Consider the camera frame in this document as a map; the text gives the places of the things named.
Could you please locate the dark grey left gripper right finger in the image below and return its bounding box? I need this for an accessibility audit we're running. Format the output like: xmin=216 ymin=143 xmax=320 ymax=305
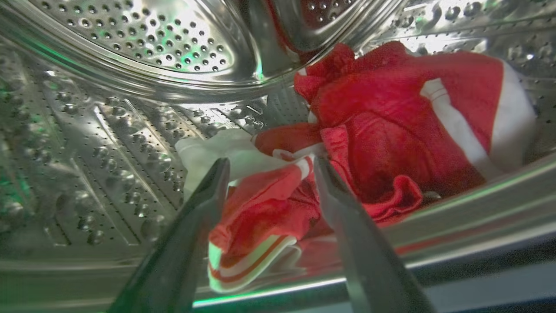
xmin=313 ymin=156 xmax=436 ymax=313

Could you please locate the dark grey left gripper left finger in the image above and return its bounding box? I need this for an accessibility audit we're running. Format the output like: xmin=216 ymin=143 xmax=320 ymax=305
xmin=107 ymin=157 xmax=231 ymax=313

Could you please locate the stainless steel washing machine drum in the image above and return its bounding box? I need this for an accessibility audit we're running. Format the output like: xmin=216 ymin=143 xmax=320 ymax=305
xmin=0 ymin=0 xmax=556 ymax=313

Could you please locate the red and white garment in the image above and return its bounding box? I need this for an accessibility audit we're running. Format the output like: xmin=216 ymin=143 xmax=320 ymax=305
xmin=175 ymin=41 xmax=537 ymax=293

